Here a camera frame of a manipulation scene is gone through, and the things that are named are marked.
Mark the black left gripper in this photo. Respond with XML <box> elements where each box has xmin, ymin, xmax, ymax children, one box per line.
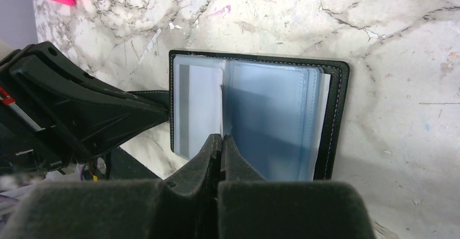
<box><xmin>1</xmin><ymin>42</ymin><xmax>169</xmax><ymax>171</ymax></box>

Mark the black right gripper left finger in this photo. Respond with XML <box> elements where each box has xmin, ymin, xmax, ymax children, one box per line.
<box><xmin>1</xmin><ymin>134</ymin><xmax>222</xmax><ymax>238</ymax></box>

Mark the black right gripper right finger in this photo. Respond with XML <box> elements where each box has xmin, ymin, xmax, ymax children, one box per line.
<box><xmin>218</xmin><ymin>135</ymin><xmax>375</xmax><ymax>238</ymax></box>

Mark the black leather card holder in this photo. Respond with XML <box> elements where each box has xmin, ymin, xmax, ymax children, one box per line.
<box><xmin>127</xmin><ymin>49</ymin><xmax>351</xmax><ymax>182</ymax></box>

